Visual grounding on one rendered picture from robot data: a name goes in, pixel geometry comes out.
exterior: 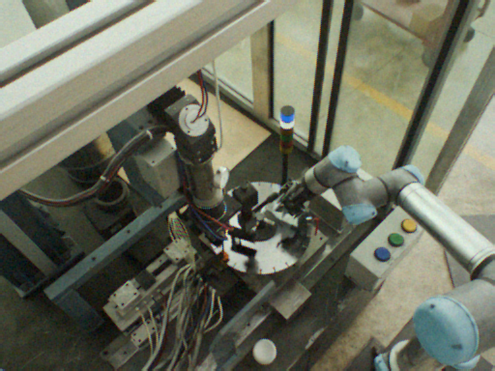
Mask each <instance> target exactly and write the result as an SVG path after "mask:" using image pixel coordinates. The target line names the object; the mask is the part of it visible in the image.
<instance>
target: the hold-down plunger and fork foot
mask: <svg viewBox="0 0 495 371"><path fill-rule="evenodd" d="M231 226H232V225H231ZM232 228H234V229H233V230H232V231H231V230H227V235H228V236H230V238H231V240H232V242H233V243H236V239H235V238H238V239H239V240H243V241H246V242H251V243H254V240H255V238H256V233H252V231H251V229H250V230H249V231H248V232H246V233H245V232H244V231H243V229H242V228H237V227H235V226H232Z"/></svg>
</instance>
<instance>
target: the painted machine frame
mask: <svg viewBox="0 0 495 371"><path fill-rule="evenodd" d="M91 1H94V0H21V2H22V4H23V6H24V7H25V11H26V12H27V13H28V15H29V16H30V17H31V19H32V22H33V24H34V26H35V28H36V29H37V30H38V29H39V28H43V27H44V26H46V25H47V24H49V23H51V22H53V21H54V20H56V19H59V18H60V17H62V16H64V15H65V14H69V13H70V12H72V11H74V10H77V9H79V8H80V7H81V6H84V5H86V4H88V3H90V2H91ZM158 125H161V122H160V120H159V121H158V120H157V118H156V117H155V118H153V115H152V113H151V114H149V111H148V108H147V106H146V105H145V106H144V107H143V108H140V109H139V110H138V111H136V112H135V113H133V114H131V115H130V116H129V117H127V118H126V119H125V120H124V121H122V122H120V123H119V124H117V125H116V126H115V127H112V128H111V129H110V130H108V131H106V134H107V136H108V138H109V140H110V141H111V145H112V147H113V149H114V150H115V152H116V155H117V154H118V153H119V152H120V151H121V150H122V149H123V148H124V147H125V146H126V145H127V144H128V143H129V142H130V141H131V140H132V139H134V137H135V136H137V135H138V134H139V133H140V132H141V131H144V130H145V129H147V128H152V127H154V126H158ZM166 135H167V133H166V132H164V133H162V134H159V135H158V136H154V138H153V139H152V140H150V141H147V142H146V143H145V144H144V145H143V146H141V147H140V149H138V150H136V151H135V153H134V154H133V155H135V156H136V157H137V156H138V155H140V154H141V153H143V152H144V151H146V150H148V149H149V147H151V146H154V144H155V143H157V142H158V141H160V140H161V139H163V138H164V137H165V136H166ZM133 155H131V158H130V159H128V160H127V161H126V163H125V164H124V165H123V166H122V168H123V169H124V171H125V173H126V176H127V178H128V180H129V182H130V183H131V186H132V187H134V188H135V190H136V191H138V192H139V193H140V195H141V196H143V197H144V198H145V199H146V200H147V201H149V202H150V204H151V205H152V206H153V207H151V208H150V210H147V211H146V212H145V213H144V214H142V215H141V216H140V217H139V218H137V219H136V220H134V221H133V222H132V223H131V224H129V225H128V226H126V228H125V229H122V230H121V232H119V233H118V234H116V235H115V236H114V237H113V238H111V239H110V240H108V241H107V242H106V243H104V244H103V245H101V247H100V248H97V249H96V251H94V252H93V253H91V254H90V255H89V256H88V257H86V258H85V259H83V260H82V261H81V262H80V263H78V264H77V265H75V267H74V268H71V269H70V270H69V271H68V272H66V273H65V274H64V275H63V276H61V277H60V278H59V279H57V280H56V281H55V282H54V283H52V284H50V285H49V286H48V288H46V289H44V293H45V294H47V297H48V298H49V299H50V300H51V301H52V302H53V303H55V304H57V305H58V307H59V308H62V309H63V311H64V312H66V313H67V314H68V315H69V316H70V317H72V318H73V320H75V321H76V322H77V323H78V324H79V325H80V326H82V327H83V328H84V329H85V330H86V331H87V333H88V334H91V333H92V332H93V331H94V330H96V329H97V328H98V327H99V326H101V325H102V324H103V323H104V320H103V318H102V317H101V316H100V315H99V313H98V311H96V310H95V309H93V308H92V306H90V305H89V303H88V302H87V301H85V300H84V298H83V297H81V296H80V295H79V293H78V292H76V291H75V289H77V288H78V287H79V286H81V285H82V284H83V283H84V282H86V281H87V280H88V279H90V277H92V276H94V275H95V273H96V272H98V271H100V270H101V269H102V268H103V267H105V266H106V265H107V264H108V263H110V262H111V261H113V260H114V259H115V257H118V256H119V255H120V254H121V253H122V252H124V251H125V250H126V249H127V248H128V247H130V246H131V245H132V244H134V243H135V242H137V241H138V240H139V239H140V238H142V237H143V236H144V235H145V234H146V233H148V232H149V231H150V230H151V229H152V228H154V227H155V226H156V225H158V224H159V223H160V222H162V221H163V220H164V219H166V218H167V217H168V216H169V215H170V214H173V212H174V211H175V213H176V215H177V217H178V218H179V219H178V218H177V219H178V221H179V224H180V225H181V226H182V229H183V231H184V232H185V233H186V234H187V232H186V229H187V228H186V226H185V223H184V221H183V220H182V219H181V216H182V215H181V212H180V210H179V207H181V206H182V205H183V204H185V203H186V202H187V198H186V196H185V193H184V189H183V185H182V186H181V187H178V188H177V190H175V191H173V193H171V194H170V195H169V196H167V197H166V198H165V199H164V198H163V197H162V196H160V195H159V193H158V192H157V191H155V190H154V188H153V187H151V186H150V184H148V183H146V182H145V180H144V179H143V178H142V175H141V173H140V172H139V171H140V169H139V167H138V165H137V164H136V161H135V157H134V156H133ZM136 165H137V166H136ZM138 169H139V170H138ZM140 175H141V176H140ZM180 219H181V221H182V222H181V221H180ZM182 223H183V224H182ZM183 225H184V226H185V228H186V229H185V228H184V226H183ZM183 231H182V233H183V234H184V236H185V237H186V238H188V236H186V235H185V233H184V232H183ZM185 237H184V238H185ZM186 238H185V240H186ZM188 239H189V238H188ZM186 241H188V240H186ZM84 253H85V252H84V251H83V250H82V249H81V247H80V246H79V245H78V244H77V243H76V241H75V240H74V239H72V237H71V235H69V234H68V233H67V231H66V230H65V229H64V228H63V227H62V225H61V224H60V223H59V222H58V221H57V220H56V218H55V217H54V216H53V215H52V214H51V213H50V211H48V210H47V208H46V207H45V206H44V205H42V204H41V203H37V204H36V205H35V206H33V205H32V203H31V202H30V201H29V200H28V198H26V197H23V196H22V195H20V194H18V193H17V192H13V193H12V194H10V195H9V196H8V197H5V198H4V199H2V201H0V275H2V276H4V277H5V279H6V280H9V281H10V282H11V284H12V285H13V286H14V287H15V289H16V291H17V292H18V293H19V294H20V297H21V298H23V299H24V300H26V298H27V297H29V296H30V295H32V294H33V293H34V292H35V291H37V290H38V289H40V288H41V287H42V286H43V285H44V284H45V283H47V282H48V280H50V279H51V278H54V276H55V275H56V274H58V273H60V272H61V271H62V270H64V269H65V268H66V267H68V266H69V265H70V264H71V263H73V262H75V260H76V259H77V258H80V256H82V255H83V254H84Z"/></svg>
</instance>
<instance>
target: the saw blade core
mask: <svg viewBox="0 0 495 371"><path fill-rule="evenodd" d="M251 184H252V185H253V186H254V187H255V188H256V189H257V190H258V196H259V204H258V205H257V206H259V205H260V204H261V203H262V202H264V201H265V200H266V198H267V197H268V196H269V195H270V194H272V193H273V191H277V192H279V190H280V189H281V188H282V186H281V185H277V184H273V185H272V183H251ZM271 186H272V187H271ZM274 205H275V201H273V203H270V204H268V205H267V206H268V208H267V209H266V210H269V211H270V212H272V213H273V214H274V215H275V216H276V218H277V231H276V232H275V233H274V234H273V236H272V237H271V238H268V239H267V240H265V241H254V243H251V242H246V241H243V240H239V241H238V242H236V243H233V242H232V240H231V238H230V236H228V235H227V231H226V237H227V238H228V241H224V242H223V249H224V251H226V252H227V254H228V255H229V256H228V257H227V259H226V260H224V261H223V262H224V263H226V264H227V265H229V266H231V267H232V268H233V266H234V265H235V264H237V265H235V266H234V268H233V269H235V270H239V271H243V272H246V270H247V269H248V270H247V273H250V274H260V270H262V271H261V274H269V273H274V272H275V271H274V270H273V268H275V270H276V272H277V271H281V270H285V269H287V268H288V267H287V265H288V266H291V265H293V264H294V263H296V261H298V260H299V258H301V256H303V255H304V253H305V252H306V247H309V243H310V240H311V237H310V236H312V231H313V224H312V219H307V218H308V217H311V215H310V214H305V213H309V209H308V208H306V210H305V213H303V214H301V215H299V216H298V217H296V219H294V217H295V214H294V215H292V216H291V215H290V214H287V215H286V217H285V218H284V219H281V217H282V213H277V212H276V211H275V210H273V207H274ZM257 206H254V207H253V208H252V209H253V210H254V208H255V207H257ZM239 213H240V212H238V213H237V214H239ZM237 214H236V215H234V216H233V217H232V219H230V224H231V225H232V226H235V227H237V228H241V227H240V225H239V224H238V221H237ZM307 235H308V236H307ZM303 245H304V246H303ZM211 246H212V247H213V249H215V248H217V247H216V246H213V245H212V244H211ZM214 251H215V253H216V254H218V253H219V252H220V251H222V247H221V248H219V247H218V248H217V249H215V250H214ZM296 255H297V256H298V257H299V258H298V257H297V256H296ZM285 263H287V265H286V264H285Z"/></svg>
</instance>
